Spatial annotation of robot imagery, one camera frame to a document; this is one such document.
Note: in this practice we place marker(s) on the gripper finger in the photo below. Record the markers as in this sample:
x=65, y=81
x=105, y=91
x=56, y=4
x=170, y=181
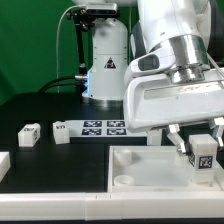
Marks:
x=217, y=126
x=172, y=132

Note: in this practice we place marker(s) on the white left fence rail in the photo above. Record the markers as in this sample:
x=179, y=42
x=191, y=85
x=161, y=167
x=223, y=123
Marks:
x=4, y=164

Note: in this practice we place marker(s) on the white sheet with markers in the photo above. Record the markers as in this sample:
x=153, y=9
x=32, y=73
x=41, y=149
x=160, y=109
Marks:
x=99, y=128

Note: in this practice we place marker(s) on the white fence rail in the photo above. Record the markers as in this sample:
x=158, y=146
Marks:
x=4, y=164
x=111, y=206

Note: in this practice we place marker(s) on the white square table top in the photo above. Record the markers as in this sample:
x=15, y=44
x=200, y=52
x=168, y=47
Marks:
x=155, y=168

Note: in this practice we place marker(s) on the silver camera on stand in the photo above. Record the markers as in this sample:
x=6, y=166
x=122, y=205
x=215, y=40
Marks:
x=101, y=8

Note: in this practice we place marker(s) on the black camera stand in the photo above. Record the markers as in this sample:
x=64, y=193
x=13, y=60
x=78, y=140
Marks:
x=80, y=40

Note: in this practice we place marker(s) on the white front fence rail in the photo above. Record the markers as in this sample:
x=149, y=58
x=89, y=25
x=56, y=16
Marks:
x=111, y=206

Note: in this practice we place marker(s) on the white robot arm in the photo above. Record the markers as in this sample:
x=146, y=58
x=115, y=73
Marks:
x=176, y=31

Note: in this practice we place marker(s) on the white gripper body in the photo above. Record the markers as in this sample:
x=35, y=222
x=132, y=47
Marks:
x=152, y=101

